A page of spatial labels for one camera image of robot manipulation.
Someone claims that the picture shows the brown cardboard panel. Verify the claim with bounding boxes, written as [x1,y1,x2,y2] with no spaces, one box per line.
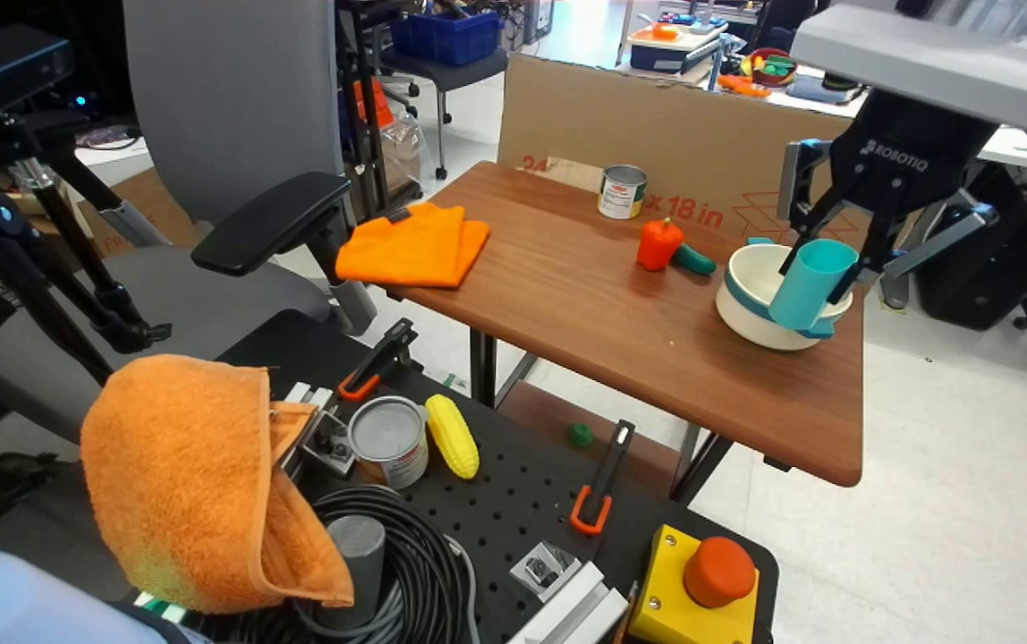
[495,51,854,244]

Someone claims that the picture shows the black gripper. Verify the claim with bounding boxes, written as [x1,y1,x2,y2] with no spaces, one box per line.
[776,88,997,304]

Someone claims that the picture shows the black perforated breadboard table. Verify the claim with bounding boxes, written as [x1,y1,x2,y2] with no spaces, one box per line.
[210,307,785,644]

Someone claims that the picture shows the black office chair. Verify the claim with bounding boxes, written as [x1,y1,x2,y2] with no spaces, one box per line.
[914,149,1027,350]

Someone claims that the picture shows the white bowl teal rim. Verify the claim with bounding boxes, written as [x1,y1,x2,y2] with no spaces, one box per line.
[713,232,860,353]

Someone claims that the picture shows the silver aluminium rail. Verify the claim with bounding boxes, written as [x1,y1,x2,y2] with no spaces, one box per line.
[508,560,636,644]

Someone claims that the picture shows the orange folded cloth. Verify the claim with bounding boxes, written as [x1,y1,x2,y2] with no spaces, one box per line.
[333,199,495,294]

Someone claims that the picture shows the light blue plastic object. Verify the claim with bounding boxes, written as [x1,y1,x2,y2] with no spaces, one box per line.
[0,543,218,644]

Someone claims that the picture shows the white office desk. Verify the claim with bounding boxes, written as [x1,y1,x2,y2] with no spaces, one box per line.
[623,13,867,110]

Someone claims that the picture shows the black coiled cable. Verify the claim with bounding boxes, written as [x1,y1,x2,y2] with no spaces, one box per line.
[203,478,486,644]

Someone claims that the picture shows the blue plastic cup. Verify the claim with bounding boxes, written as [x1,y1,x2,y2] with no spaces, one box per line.
[765,238,864,340]

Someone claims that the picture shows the black clamp orange handle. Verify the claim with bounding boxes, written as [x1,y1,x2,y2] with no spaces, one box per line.
[333,316,421,408]
[564,419,636,540]

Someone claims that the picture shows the orange toy bell pepper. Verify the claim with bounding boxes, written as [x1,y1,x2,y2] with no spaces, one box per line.
[634,215,687,276]

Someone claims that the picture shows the orange fluffy towel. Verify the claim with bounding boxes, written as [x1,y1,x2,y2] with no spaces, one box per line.
[80,350,358,616]

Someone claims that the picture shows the dark bin with orange item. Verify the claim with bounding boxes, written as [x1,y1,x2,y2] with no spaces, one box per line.
[626,17,728,74]

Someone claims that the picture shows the orange items pile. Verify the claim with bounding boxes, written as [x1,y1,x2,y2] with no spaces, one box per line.
[719,47,804,102]

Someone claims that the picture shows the black tripod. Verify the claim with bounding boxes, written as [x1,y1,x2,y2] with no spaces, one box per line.
[0,118,174,387]

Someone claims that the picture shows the grey office chair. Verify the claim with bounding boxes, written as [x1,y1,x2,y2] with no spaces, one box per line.
[0,0,425,447]

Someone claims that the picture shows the brown wooden table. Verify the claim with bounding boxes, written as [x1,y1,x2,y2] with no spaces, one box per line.
[383,162,870,492]

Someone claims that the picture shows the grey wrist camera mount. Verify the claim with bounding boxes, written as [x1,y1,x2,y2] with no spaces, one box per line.
[776,133,835,224]

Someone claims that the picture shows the dark teal toy vegetable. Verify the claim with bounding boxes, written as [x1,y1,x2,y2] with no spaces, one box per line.
[671,244,719,282]

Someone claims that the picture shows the orange labelled tin can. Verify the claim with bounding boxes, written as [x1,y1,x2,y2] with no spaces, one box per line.
[343,393,433,494]

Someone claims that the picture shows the yellow banana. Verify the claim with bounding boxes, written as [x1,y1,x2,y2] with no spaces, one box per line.
[421,389,482,483]

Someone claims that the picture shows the grey cylinder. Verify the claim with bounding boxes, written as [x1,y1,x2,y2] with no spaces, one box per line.
[322,513,391,636]

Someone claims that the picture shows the yellow box orange stop button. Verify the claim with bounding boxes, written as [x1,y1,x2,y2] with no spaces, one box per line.
[626,521,765,644]

